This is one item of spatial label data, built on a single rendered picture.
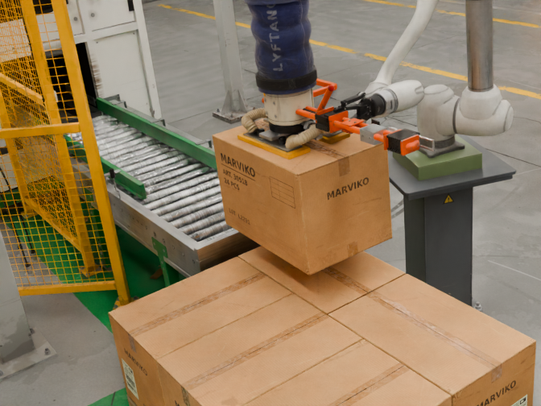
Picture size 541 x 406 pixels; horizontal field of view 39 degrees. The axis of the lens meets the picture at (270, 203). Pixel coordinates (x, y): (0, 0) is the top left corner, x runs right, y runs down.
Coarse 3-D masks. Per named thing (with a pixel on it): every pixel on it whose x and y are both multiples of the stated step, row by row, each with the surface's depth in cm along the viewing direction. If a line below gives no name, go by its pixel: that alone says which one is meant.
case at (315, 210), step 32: (224, 160) 302; (256, 160) 279; (288, 160) 269; (320, 160) 266; (352, 160) 269; (384, 160) 278; (224, 192) 312; (256, 192) 287; (288, 192) 267; (320, 192) 265; (352, 192) 273; (384, 192) 282; (256, 224) 296; (288, 224) 274; (320, 224) 270; (352, 224) 278; (384, 224) 288; (288, 256) 282; (320, 256) 274
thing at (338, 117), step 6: (330, 108) 268; (318, 114) 264; (336, 114) 261; (342, 114) 262; (348, 114) 265; (318, 120) 265; (324, 120) 261; (330, 120) 260; (336, 120) 261; (318, 126) 265; (324, 126) 262; (330, 126) 261; (330, 132) 262
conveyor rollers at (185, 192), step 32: (96, 128) 492; (128, 128) 485; (128, 160) 432; (160, 160) 432; (192, 160) 424; (128, 192) 395; (160, 192) 387; (192, 192) 386; (192, 224) 350; (224, 224) 348
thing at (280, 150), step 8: (240, 136) 294; (248, 136) 291; (256, 136) 290; (256, 144) 285; (264, 144) 282; (272, 144) 280; (280, 144) 279; (272, 152) 278; (280, 152) 273; (288, 152) 272; (296, 152) 271; (304, 152) 273
